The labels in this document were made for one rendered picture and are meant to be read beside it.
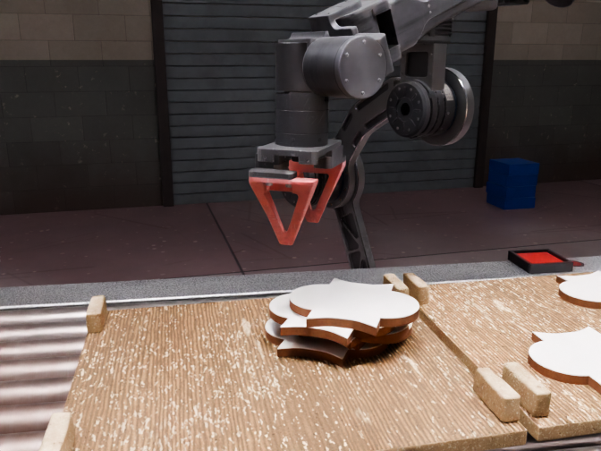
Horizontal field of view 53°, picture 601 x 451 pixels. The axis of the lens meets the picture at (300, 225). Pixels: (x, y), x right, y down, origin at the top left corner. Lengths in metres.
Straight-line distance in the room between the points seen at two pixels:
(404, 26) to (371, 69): 0.13
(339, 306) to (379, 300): 0.05
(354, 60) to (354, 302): 0.27
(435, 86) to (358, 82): 0.98
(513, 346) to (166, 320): 0.42
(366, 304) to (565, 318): 0.28
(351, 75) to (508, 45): 5.85
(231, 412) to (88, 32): 4.88
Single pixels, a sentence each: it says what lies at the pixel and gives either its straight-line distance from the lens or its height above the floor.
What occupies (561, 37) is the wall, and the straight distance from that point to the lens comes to 6.74.
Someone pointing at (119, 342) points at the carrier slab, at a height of 0.94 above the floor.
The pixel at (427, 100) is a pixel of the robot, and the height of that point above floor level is 1.16.
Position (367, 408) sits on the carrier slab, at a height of 0.94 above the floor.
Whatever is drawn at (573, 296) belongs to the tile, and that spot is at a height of 0.95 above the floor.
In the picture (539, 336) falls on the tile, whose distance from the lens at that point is 0.75.
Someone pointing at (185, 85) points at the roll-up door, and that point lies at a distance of 5.32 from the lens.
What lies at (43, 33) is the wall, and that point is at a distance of 5.37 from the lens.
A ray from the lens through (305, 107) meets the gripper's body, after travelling 0.62.
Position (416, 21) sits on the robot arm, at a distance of 0.71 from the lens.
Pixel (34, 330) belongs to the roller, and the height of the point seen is 0.92.
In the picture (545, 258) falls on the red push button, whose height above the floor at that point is 0.93.
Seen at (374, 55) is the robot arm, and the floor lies 1.26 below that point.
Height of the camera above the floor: 1.25
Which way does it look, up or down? 16 degrees down
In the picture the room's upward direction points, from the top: straight up
